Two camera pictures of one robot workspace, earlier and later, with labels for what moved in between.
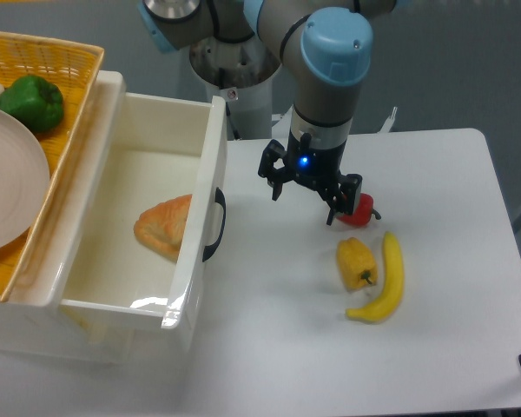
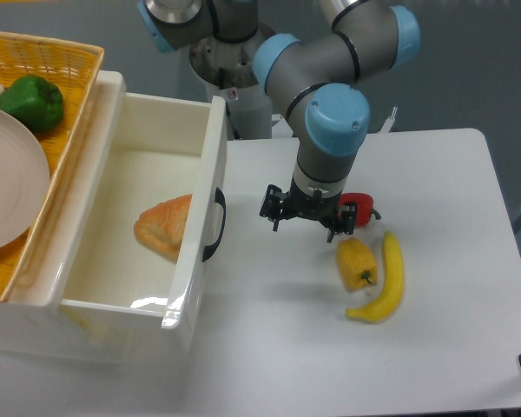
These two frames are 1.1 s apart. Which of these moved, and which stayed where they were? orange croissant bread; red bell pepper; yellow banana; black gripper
Moved: black gripper
Stayed: yellow banana; orange croissant bread; red bell pepper
